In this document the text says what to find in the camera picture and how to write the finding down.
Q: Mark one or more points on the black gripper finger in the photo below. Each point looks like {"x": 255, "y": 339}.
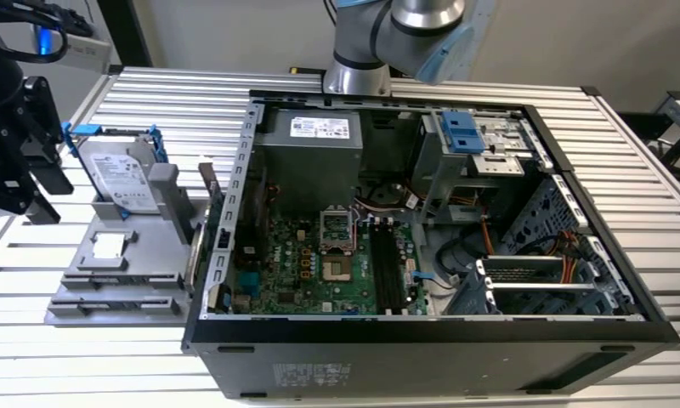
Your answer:
{"x": 6, "y": 170}
{"x": 43, "y": 123}

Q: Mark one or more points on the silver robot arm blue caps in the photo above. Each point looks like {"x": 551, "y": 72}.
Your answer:
{"x": 358, "y": 47}

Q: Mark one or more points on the hard disk in blue carrier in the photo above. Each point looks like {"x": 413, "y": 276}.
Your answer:
{"x": 116, "y": 174}

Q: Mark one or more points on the silver CPU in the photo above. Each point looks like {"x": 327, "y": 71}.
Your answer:
{"x": 108, "y": 246}

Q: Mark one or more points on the black pillar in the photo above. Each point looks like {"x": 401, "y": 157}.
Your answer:
{"x": 131, "y": 34}

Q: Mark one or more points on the grey parts rack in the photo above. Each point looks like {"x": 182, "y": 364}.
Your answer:
{"x": 147, "y": 263}

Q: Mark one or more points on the green graphics card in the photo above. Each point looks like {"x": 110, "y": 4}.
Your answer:
{"x": 218, "y": 200}

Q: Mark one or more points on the black case fan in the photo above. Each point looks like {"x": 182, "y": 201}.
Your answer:
{"x": 254, "y": 221}

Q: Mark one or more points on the yellow black plug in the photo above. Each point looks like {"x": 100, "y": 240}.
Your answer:
{"x": 295, "y": 69}

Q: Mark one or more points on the grey power supply unit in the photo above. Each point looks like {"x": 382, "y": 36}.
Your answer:
{"x": 312, "y": 170}

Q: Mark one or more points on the blue expansion slot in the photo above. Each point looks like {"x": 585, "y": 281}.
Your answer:
{"x": 251, "y": 285}

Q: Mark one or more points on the green motherboard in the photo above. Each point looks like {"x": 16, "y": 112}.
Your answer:
{"x": 283, "y": 272}

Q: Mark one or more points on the locking lever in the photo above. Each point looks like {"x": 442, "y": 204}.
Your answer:
{"x": 355, "y": 234}

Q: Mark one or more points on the CPU socket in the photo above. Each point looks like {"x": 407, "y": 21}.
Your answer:
{"x": 340, "y": 268}

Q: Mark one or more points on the blue drive bay latch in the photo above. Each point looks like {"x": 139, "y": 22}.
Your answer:
{"x": 459, "y": 132}

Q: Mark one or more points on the black open PC case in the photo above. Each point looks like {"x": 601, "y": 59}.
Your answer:
{"x": 374, "y": 365}

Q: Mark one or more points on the grey disk bay cage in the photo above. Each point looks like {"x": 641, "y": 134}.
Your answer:
{"x": 545, "y": 287}

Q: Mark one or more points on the metal slat side table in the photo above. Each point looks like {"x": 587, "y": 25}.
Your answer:
{"x": 678, "y": 106}

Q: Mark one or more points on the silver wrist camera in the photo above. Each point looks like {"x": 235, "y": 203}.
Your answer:
{"x": 86, "y": 51}

